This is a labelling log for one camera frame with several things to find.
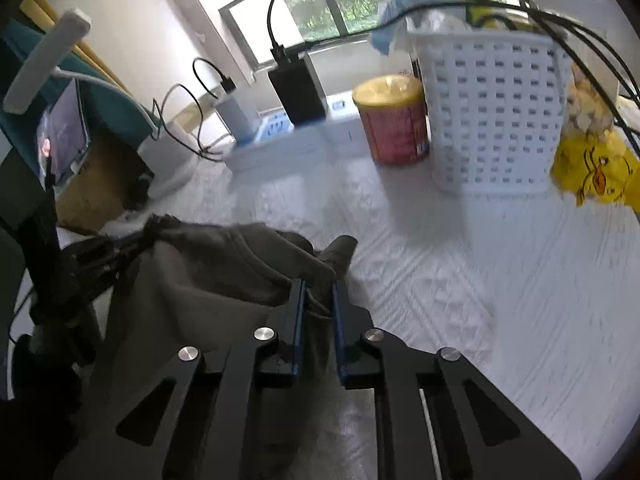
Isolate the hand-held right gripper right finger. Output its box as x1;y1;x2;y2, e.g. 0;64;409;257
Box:
331;280;582;480

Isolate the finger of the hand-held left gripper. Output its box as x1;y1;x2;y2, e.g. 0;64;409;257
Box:
62;232;151;286

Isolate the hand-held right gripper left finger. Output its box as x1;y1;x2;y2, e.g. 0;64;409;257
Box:
52;279;308;480

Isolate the dark olive shirt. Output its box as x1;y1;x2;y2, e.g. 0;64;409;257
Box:
90;214;386;480

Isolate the brown cardboard box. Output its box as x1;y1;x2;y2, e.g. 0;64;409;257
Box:
52;130;156;233

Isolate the small black device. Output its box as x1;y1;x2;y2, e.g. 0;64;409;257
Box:
122;170;156;211

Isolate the tablet with dark screen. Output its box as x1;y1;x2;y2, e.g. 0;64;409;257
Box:
37;80;93;186

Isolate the teal and yellow curtain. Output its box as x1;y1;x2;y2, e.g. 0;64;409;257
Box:
0;0;153;176

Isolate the white power strip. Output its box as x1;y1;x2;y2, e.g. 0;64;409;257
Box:
222;90;371;173

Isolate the white charger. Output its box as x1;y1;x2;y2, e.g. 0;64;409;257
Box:
215;92;261;143

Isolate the white desk lamp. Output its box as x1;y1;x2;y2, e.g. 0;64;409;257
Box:
2;7;201;201

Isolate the red can with yellow lid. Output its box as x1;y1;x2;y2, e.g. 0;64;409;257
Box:
351;75;431;166

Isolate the black charger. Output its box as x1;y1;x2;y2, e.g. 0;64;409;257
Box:
267;47;328;126

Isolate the white plastic basket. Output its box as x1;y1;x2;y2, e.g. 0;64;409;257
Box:
406;27;576;196

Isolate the yellow duck print bag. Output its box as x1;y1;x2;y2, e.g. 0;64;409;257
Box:
550;127;640;208

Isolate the clear snack jar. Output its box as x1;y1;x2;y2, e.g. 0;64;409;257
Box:
530;0;626;138

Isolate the black cable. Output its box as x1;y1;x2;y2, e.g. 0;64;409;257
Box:
266;0;311;61
150;57;238;163
380;0;640;146

